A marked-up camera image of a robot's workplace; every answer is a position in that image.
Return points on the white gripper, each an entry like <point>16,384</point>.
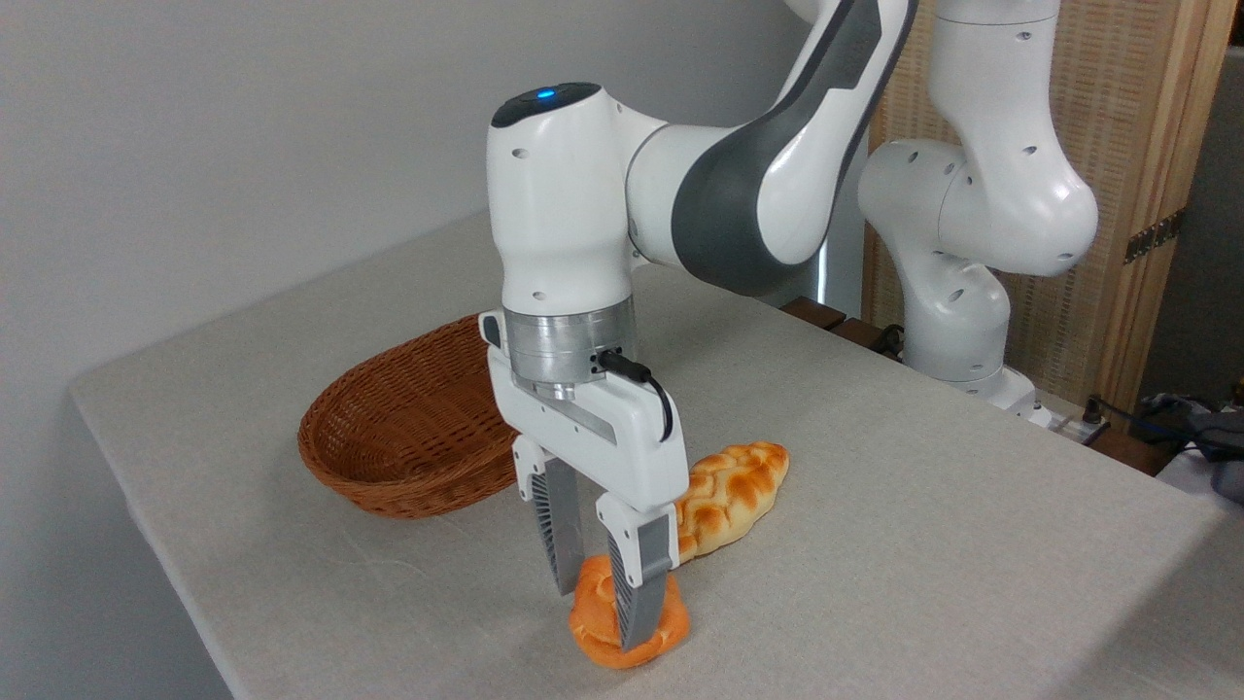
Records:
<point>622,447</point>

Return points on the round orange muffin bread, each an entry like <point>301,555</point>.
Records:
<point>593,632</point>

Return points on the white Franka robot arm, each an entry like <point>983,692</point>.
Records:
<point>564,194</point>

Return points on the long braided golden bread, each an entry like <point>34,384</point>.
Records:
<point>739,486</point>

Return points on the brown oval wicker basket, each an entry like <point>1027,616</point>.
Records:
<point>408,428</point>

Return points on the beige tablecloth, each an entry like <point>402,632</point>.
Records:
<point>923,583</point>

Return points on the dark grey cloth bundle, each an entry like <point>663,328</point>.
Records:
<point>1200,433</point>

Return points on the dark metal screen hinge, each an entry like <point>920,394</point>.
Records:
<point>1155,236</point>

